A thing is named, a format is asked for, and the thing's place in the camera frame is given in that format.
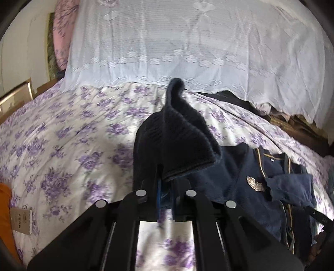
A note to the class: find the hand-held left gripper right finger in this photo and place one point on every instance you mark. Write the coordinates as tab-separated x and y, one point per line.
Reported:
180	205

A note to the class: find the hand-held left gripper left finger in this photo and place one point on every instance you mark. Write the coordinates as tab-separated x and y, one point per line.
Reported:
157	200

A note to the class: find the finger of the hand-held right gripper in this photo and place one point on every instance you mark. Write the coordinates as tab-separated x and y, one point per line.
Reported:
319	217

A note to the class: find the navy knit cardigan with badge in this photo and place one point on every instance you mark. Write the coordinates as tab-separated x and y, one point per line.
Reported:
177	135

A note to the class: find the brown folded blankets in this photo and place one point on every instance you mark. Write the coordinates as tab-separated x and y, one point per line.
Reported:
292	122

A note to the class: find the purple floral bed sheet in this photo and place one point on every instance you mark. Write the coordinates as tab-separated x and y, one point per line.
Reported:
65	135

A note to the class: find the black cloth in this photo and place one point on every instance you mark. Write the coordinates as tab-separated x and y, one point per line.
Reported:
224	95

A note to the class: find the paper tag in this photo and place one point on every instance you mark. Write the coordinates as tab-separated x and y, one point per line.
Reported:
21	221

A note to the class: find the orange cloth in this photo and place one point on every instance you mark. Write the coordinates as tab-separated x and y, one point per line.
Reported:
6	216

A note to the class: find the white lace cloth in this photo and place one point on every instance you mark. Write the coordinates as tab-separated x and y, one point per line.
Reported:
182	39

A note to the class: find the pink floral pillow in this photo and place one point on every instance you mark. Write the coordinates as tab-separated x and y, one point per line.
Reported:
62	34

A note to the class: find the golden wooden frame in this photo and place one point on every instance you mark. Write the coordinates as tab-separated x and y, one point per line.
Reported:
18	95

